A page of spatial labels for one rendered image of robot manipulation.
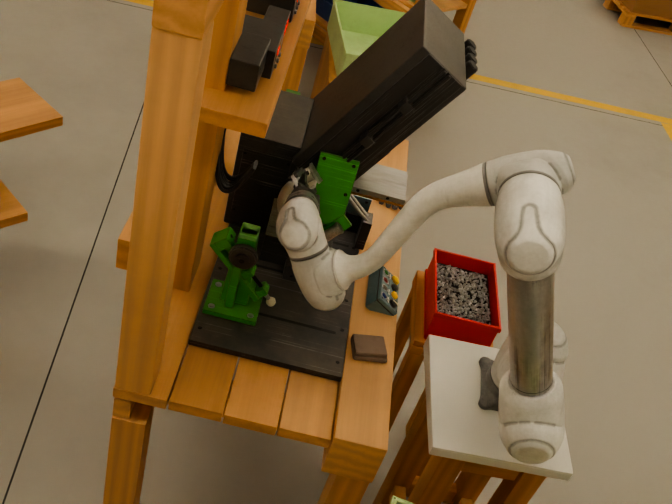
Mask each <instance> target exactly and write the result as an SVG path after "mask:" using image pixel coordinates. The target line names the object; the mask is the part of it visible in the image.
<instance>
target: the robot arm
mask: <svg viewBox="0 0 672 504"><path fill-rule="evenodd" d="M309 176H310V169H309V167H308V168H306V169H303V168H302V167H301V168H299V169H297V170H295V171H294V172H293V174H292V175H291V176H289V177H288V179H289V180H290V181H291V182H292V183H293V182H294V186H293V188H294V190H293V191H292V193H291V194H290V195H289V196H288V197H287V199H286V201H285V204H284V205H283V206H282V208H281V210H280V211H279V214H278V217H277V221H276V234H277V237H278V240H279V241H280V243H281V244H282V245H283V246H284V248H285V249H286V251H287V253H288V255H289V258H290V261H291V264H292V270H293V273H294V276H295V278H296V281H297V283H298V285H299V287H300V289H301V291H302V293H303V295H304V297H305V298H306V300H307V301H308V302H309V303H310V305H311V306H313V307H314V308H315V309H318V310H321V311H330V310H334V309H336V308H337V307H339V305H341V304H342V302H343V300H344V298H345V295H346V291H345V290H347V289H348V288H349V286H350V285H351V283H352V282H353V281H355V280H358V279H360V278H363V277H365V276H368V275H370V274H372V273H374V272H375V271H377V270H378V269H380V268H381V267H382V266H383V265H384V264H385V263H386V262H387V261H388V260H389V259H390V258H391V257H392V256H393V255H394V254H395V253H396V252H397V251H398V250H399V249H400V248H401V246H402V245H403V244H404V243H405V242H406V241H407V240H408V239H409V238H410V237H411V236H412V234H413V233H414V232H415V231H416V230H417V229H418V228H419V227H420V226H421V225H422V224H423V223H424V222H425V221H426V220H427V219H428V218H429V217H430V216H431V215H433V214H434V213H436V212H438V211H440V210H442V209H445V208H450V207H469V206H495V217H494V238H495V245H496V249H497V254H498V259H499V263H500V265H501V267H502V268H503V269H504V270H505V271H506V274H507V304H508V334H509V336H508V337H507V338H506V340H505V341H504V343H503V344H502V346H501V348H500V350H499V352H498V354H497V355H496V358H495V360H492V359H490V358H488V357H481V358H480V360H479V366H480V369H481V391H480V399H479V401H478V405H479V407H480V408H481V409H483V410H494V411H498V423H499V435H500V438H501V440H502V443H503V445H504V446H505V448H506V450H507V451H508V453H509V454H510V455H511V456H512V457H514V458H515V459H517V460H518V461H520V462H523V463H527V464H540V463H544V462H546V461H548V460H549V459H551V458H553V457H554V456H555V454H556V453H557V452H558V450H559V448H560V446H561V444H562V442H563V439H564V432H565V408H564V390H563V384H562V379H563V374H564V368H565V361H566V359H567V357H568V341H567V336H566V334H565V333H564V331H563V330H562V328H561V327H560V326H559V325H558V324H556V323H555V322H554V274H555V270H556V269H557V268H558V267H559V265H560V263H561V261H562V256H563V250H564V246H565V241H566V219H565V208H564V202H563V199H562V196H561V195H562V194H566V193H567V192H568V191H569V190H570V189H571V188H572V187H573V185H574V182H575V180H576V176H575V172H574V168H573V165H572V161H571V159H570V157H569V155H567V154H565V153H563V152H559V151H552V150H533V151H526V152H520V153H515V154H510V155H505V156H502V157H499V158H496V159H493V160H490V161H487V162H484V163H481V164H478V165H476V166H474V167H471V168H469V169H467V170H464V171H461V172H459V173H456V174H454V175H451V176H448V177H445V178H443V179H440V180H438V181H436V182H433V183H431V184H429V185H428V186H426V187H424V188H423V189H421V190H420V191H419V192H417V193H416V194H415V195H414V196H413V197H412V198H411V199H410V200H409V201H408V202H407V203H406V204H405V205H404V206H403V208H402V209H401V210H400V211H399V213H398V214H397V215H396V216H395V218H394V219H393V220H392V221H391V222H390V224H389V225H388V226H387V227H386V229H385V230H384V231H383V232H382V234H381V235H380V236H379V237H378V239H377V240H376V241H375V242H374V243H373V245H372V246H371V247H370V248H369V249H368V250H367V251H365V252H363V253H361V254H359V255H347V254H346V253H344V252H343V251H342V250H340V249H339V250H336V249H333V248H329V245H328V243H327V240H326V236H325V233H324V229H323V224H322V219H321V217H320V215H319V214H321V213H320V196H319V195H317V194H316V193H317V190H316V184H317V181H316V180H313V181H311V182H309V183H307V178H308V177H309Z"/></svg>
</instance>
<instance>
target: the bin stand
mask: <svg viewBox="0 0 672 504"><path fill-rule="evenodd" d="M424 289H425V272H424V271H420V270H417V272H416V274H415V277H414V279H413V281H412V288H411V291H410V293H409V296H408V298H407V300H406V303H405V305H404V307H403V310H402V312H401V315H400V317H399V319H398V322H397V324H396V336H395V350H394V365H393V372H394V369H395V367H396V365H397V363H398V360H399V358H400V356H401V353H402V351H403V349H404V347H405V344H406V342H407V340H408V338H409V335H410V339H409V347H408V349H407V351H406V353H405V356H404V358H403V360H402V362H401V365H400V367H399V369H398V371H397V374H396V376H395V378H394V380H393V382H392V395H391V409H390V424H389V431H390V429H391V427H392V425H393V423H394V421H395V419H396V417H397V415H398V412H399V410H400V408H401V406H402V404H403V402H404V400H405V398H406V395H407V393H408V391H409V389H410V387H411V385H412V383H413V381H414V379H415V376H416V374H417V372H418V370H419V368H420V366H421V364H422V362H423V359H424V350H423V345H424V343H425V341H426V339H424ZM425 397H426V389H425V388H424V391H423V393H422V395H421V397H420V399H419V401H418V403H417V405H416V407H415V409H414V411H413V413H412V415H411V417H410V419H409V421H408V423H407V425H406V435H407V433H408V431H409V429H410V427H411V425H412V423H413V421H414V419H415V417H416V415H417V413H418V411H419V409H420V407H421V405H422V403H423V401H424V399H425ZM431 456H432V455H430V454H429V453H428V455H427V457H426V458H425V460H424V462H423V464H422V466H421V468H420V470H419V471H418V473H417V475H416V476H421V474H422V472H423V470H424V468H425V467H426V465H427V463H428V461H429V459H430V457H431Z"/></svg>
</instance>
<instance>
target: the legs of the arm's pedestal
mask: <svg viewBox="0 0 672 504"><path fill-rule="evenodd" d="M428 453H429V449H428V429H427V409H426V397H425V399H424V401H423V403H422V405H421V407H420V409H419V411H418V413H417V415H416V417H415V419H414V421H413V423H412V425H411V427H410V429H409V431H408V433H407V435H406V437H405V439H404V441H403V443H402V445H401V447H400V449H399V451H398V453H397V455H396V457H395V459H394V461H393V464H392V466H391V468H390V470H389V472H388V474H387V476H386V478H385V480H384V482H383V484H382V486H381V488H380V490H379V492H378V494H377V496H376V498H375V500H374V502H373V504H378V503H381V504H390V501H391V498H392V496H393V495H394V496H396V497H399V498H401V499H404V500H406V495H409V498H408V500H407V501H409V502H411V503H414V504H441V502H443V503H442V504H474V503H475V501H476V500H477V498H478V497H479V495H480V493H481V492H482V490H483V489H484V487H485V486H486V484H487V483H488V481H489V480H490V478H491V477H496V478H501V479H503V480H502V482H501V483H500V485H499V487H498V488H497V490H496V491H495V493H494V494H493V496H492V497H491V499H490V500H489V502H488V503H487V504H527V503H528V502H529V501H530V499H531V498H532V497H533V495H534V494H535V492H536V491H537V490H538V488H539V487H540V486H541V484H542V483H543V481H544V480H545V479H546V477H545V476H540V475H535V474H529V473H524V472H519V471H514V470H509V469H503V468H498V467H493V466H488V465H482V464H477V463H472V462H467V461H462V460H456V459H451V458H446V457H441V456H436V455H432V456H431V457H430V459H429V461H428V463H427V465H426V467H425V468H424V470H423V472H422V474H421V476H416V475H417V473H418V471H419V470H420V468H421V466H422V464H423V462H424V460H425V458H426V457H427V455H428ZM460 471H461V473H460V474H459V472H460ZM458 474H459V476H458ZM457 476H458V478H457V479H456V477H457ZM455 479H456V481H455ZM454 481H455V483H453V482H454Z"/></svg>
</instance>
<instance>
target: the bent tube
mask: <svg viewBox="0 0 672 504"><path fill-rule="evenodd" d="M309 169H310V176H309V177H308V178H307V183H309V182H311V181H313V180H316V181H317V183H318V184H320V183H321V177H320V175H319V173H318V172H317V170H316V168H315V166H314V165H313V163H310V165H309ZM293 186H294V182H293V183H292V182H291V181H289V182H287V183H286V184H285V185H284V186H283V188H282V189H281V191H280V193H279V195H278V199H277V210H278V213H279V211H280V210H281V208H282V206H283V205H284V204H285V201H286V199H287V197H288V196H289V195H290V194H291V193H292V191H293V190H294V188H293Z"/></svg>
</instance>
